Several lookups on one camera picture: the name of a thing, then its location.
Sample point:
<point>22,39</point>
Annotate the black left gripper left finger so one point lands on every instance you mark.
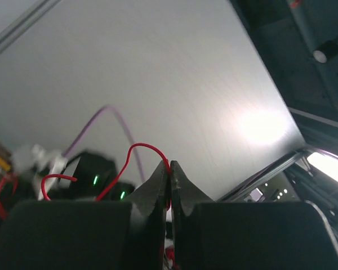
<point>64,234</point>

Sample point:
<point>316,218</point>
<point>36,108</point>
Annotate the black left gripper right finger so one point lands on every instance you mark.
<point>233,235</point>

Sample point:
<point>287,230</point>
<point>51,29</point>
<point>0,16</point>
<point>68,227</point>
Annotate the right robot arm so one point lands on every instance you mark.
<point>93,172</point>

